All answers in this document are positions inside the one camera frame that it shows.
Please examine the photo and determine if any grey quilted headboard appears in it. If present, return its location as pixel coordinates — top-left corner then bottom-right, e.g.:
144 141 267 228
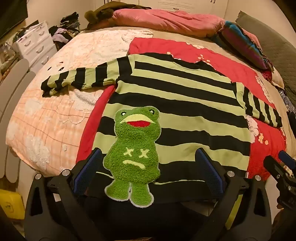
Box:
235 10 296 98

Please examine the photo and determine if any red floral blanket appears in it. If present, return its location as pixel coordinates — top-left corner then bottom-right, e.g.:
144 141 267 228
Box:
76 37 287 183

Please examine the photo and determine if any grey rounded bed panel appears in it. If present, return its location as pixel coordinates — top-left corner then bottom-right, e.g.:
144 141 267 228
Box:
0 58 36 183

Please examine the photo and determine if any brown fur-trimmed coat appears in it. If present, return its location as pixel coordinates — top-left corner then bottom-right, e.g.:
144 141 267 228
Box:
84 1 153 30

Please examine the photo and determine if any black television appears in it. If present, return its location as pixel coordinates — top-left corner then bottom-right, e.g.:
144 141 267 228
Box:
0 0 28 40

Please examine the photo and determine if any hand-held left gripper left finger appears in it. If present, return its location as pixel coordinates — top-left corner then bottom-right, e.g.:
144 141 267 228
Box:
24 148 103 241

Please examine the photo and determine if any pile of dark clothes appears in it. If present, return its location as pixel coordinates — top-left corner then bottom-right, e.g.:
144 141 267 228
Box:
48 11 81 44

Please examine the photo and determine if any dark red cloth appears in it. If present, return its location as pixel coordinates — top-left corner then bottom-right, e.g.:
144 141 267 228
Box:
261 70 274 81

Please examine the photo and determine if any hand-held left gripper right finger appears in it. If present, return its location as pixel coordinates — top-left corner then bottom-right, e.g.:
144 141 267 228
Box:
195 148 272 241

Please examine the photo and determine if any yellow box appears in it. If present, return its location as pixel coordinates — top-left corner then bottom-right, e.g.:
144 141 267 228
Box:
0 189 25 220

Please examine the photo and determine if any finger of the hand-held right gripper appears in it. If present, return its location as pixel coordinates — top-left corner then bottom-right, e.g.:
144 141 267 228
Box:
264 156 289 183
278 151 296 168

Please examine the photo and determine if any pink checked quilt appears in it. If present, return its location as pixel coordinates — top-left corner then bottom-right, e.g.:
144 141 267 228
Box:
6 29 154 176

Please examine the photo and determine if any cream pillow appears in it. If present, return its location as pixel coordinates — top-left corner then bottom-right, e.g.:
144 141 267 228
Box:
270 70 285 90

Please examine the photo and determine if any green black striped frog sweater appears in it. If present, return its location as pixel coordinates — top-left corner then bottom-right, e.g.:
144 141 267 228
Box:
41 53 282 208

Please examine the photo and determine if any blue floral cloth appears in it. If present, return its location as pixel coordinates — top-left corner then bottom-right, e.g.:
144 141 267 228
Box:
277 88 296 114

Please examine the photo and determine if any white drawer cabinet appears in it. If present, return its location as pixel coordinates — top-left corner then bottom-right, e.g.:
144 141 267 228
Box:
11 21 57 72

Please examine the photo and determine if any pink duvet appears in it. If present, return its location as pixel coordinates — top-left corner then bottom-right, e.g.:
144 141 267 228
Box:
112 9 226 39

